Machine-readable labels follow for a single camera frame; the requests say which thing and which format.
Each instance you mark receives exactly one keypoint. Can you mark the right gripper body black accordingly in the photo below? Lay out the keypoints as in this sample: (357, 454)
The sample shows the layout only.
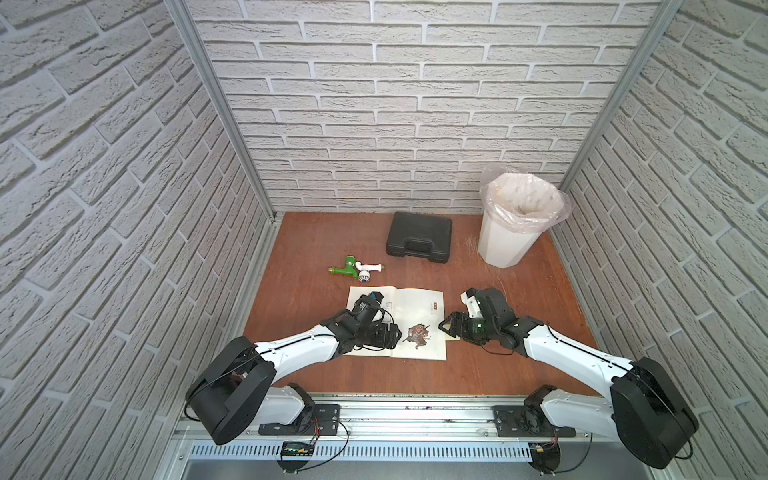
(479, 331)

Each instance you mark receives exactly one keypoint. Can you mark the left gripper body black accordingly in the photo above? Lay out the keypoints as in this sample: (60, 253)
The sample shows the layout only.
(384, 335)

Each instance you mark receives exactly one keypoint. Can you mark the illustrated comic book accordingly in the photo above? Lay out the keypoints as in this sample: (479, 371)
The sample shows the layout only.
(417, 313)

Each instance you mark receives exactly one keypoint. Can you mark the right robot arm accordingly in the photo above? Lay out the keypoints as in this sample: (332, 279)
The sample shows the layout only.
(635, 402)

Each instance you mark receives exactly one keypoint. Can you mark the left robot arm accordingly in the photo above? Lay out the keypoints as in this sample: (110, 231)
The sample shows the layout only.
(237, 389)

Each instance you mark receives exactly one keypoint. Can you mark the green white toy faucet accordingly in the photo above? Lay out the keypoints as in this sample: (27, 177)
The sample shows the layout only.
(356, 269)

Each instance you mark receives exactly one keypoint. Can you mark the white trash bin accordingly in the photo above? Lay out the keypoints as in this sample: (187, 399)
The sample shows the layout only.
(500, 247)

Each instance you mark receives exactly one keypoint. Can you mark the black plastic tool case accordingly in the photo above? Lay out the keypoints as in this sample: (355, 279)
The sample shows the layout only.
(421, 236)

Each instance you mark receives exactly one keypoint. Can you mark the small green circuit board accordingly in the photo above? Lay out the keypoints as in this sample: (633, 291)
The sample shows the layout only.
(292, 449)

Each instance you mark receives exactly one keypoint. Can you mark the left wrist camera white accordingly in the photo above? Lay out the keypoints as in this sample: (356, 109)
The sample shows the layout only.
(376, 296)

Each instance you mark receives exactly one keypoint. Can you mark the aluminium frame rail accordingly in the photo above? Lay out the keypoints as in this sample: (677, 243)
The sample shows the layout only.
(430, 417)

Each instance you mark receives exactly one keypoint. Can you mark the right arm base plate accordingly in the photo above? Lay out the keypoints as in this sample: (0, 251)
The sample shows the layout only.
(521, 421)

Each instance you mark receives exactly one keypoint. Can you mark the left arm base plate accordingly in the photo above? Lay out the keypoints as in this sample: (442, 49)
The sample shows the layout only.
(318, 420)

